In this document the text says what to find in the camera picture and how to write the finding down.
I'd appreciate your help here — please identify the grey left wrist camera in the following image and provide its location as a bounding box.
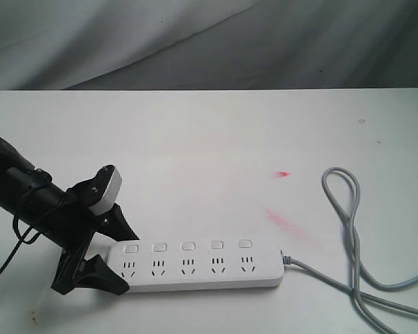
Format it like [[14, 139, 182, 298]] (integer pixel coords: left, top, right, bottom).
[[84, 165, 122, 216]]

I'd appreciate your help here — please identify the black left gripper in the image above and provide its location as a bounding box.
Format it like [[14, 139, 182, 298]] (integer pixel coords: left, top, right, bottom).
[[50, 184, 139, 296]]

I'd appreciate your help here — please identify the white five-outlet power strip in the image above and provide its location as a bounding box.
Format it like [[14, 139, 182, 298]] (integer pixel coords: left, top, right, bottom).
[[107, 236, 284, 293]]

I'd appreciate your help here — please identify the white backdrop cloth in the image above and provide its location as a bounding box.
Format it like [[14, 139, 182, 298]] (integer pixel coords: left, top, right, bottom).
[[0, 1, 418, 90]]

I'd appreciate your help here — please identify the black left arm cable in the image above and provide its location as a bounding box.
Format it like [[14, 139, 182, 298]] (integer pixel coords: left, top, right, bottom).
[[0, 180, 78, 289]]

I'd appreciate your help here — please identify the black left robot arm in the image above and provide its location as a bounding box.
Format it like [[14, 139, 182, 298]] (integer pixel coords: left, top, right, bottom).
[[0, 137, 138, 295]]

